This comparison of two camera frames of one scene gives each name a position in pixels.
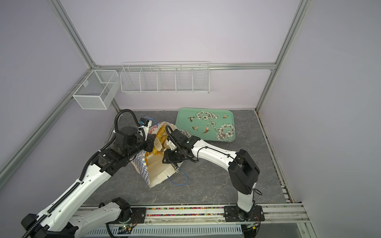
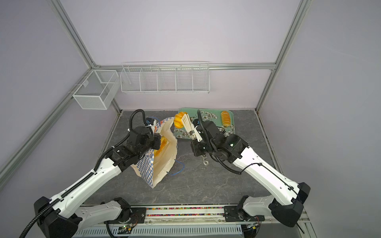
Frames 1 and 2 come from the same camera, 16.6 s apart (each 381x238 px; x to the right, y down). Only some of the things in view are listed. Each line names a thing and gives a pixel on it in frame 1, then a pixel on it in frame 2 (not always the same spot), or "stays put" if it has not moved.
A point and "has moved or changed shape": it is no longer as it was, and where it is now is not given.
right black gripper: [168, 153] → [196, 145]
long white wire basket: [165, 77] stays put
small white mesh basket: [98, 89] stays put
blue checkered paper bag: [156, 168] has moved or changed shape
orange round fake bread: [155, 152] → [177, 121]
